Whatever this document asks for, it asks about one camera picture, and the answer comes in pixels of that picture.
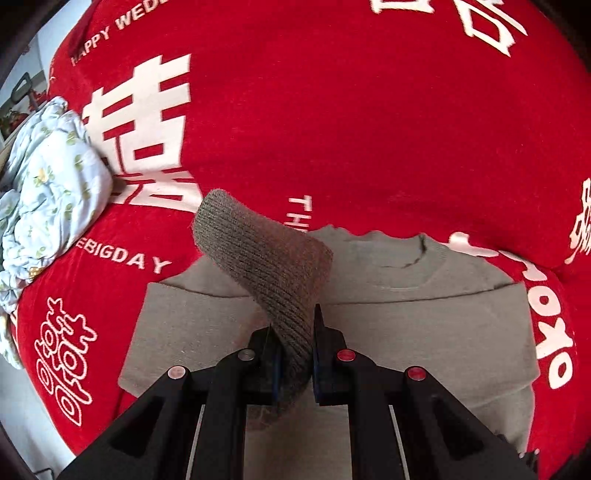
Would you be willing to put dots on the grey knit sweater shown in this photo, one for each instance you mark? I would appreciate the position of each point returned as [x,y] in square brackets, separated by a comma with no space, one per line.
[397,323]

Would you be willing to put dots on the light floral quilt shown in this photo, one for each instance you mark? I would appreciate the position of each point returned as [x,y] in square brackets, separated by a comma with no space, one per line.
[51,184]

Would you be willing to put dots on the red printed blanket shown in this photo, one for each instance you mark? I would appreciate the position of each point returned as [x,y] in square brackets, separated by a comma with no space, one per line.
[323,115]

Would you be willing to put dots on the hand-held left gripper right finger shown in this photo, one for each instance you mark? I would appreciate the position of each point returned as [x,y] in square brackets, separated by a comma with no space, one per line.
[322,371]

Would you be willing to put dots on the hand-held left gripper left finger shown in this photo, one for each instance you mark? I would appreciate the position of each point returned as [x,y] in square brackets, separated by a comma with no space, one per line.
[276,374]

